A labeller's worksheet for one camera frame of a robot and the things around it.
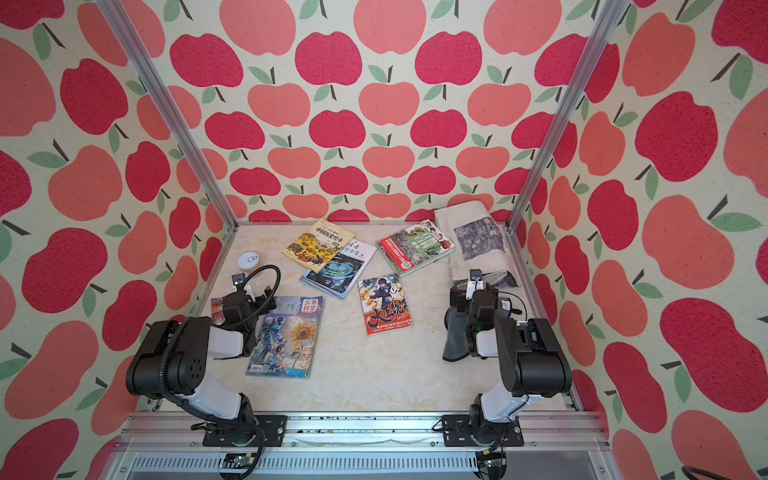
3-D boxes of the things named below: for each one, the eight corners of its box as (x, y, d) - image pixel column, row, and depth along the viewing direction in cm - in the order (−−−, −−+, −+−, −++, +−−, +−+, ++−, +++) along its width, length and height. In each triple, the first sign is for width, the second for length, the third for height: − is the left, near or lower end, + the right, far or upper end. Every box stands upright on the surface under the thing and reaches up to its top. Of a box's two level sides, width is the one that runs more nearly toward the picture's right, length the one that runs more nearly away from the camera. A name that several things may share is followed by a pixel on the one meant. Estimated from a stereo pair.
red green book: (399, 277, 106) (399, 273, 104) (376, 245, 115) (376, 241, 113) (455, 250, 114) (456, 246, 112) (429, 223, 124) (429, 218, 122)
